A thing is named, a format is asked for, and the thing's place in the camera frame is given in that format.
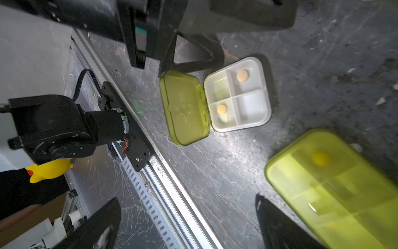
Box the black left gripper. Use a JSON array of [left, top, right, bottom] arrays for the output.
[[1, 0, 297, 77]]

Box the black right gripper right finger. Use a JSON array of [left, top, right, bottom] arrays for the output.
[[255, 194, 324, 249]]

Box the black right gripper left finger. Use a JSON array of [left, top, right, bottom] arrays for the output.
[[55, 197, 121, 249]]

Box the small green pillbox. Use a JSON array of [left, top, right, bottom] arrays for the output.
[[160, 57, 272, 146]]

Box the large green six-cell pillbox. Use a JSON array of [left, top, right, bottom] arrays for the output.
[[264, 130, 398, 249]]

